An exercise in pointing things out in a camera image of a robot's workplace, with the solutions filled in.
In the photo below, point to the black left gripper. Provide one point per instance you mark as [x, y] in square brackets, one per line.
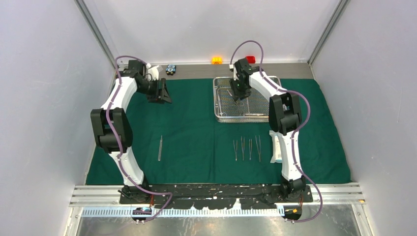
[161, 95]

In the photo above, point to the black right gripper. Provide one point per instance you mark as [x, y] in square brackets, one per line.
[236, 93]

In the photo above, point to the metal mesh instrument tray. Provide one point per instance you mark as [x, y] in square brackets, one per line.
[254, 108]

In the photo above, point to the long steel probe rod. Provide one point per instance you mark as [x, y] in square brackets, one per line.
[160, 148]

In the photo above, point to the steel needle holder clamp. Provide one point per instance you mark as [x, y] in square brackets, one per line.
[250, 147]

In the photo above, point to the steel surgical forceps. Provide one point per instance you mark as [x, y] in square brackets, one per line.
[235, 146]

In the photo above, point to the white sterile packet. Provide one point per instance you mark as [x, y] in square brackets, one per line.
[275, 151]

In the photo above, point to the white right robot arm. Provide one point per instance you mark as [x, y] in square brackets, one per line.
[284, 118]

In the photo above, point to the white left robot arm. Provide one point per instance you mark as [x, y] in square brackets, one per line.
[111, 128]

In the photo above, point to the blue owl toy block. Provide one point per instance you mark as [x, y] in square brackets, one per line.
[171, 69]

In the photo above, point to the yellow toy block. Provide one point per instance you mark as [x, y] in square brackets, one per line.
[216, 60]

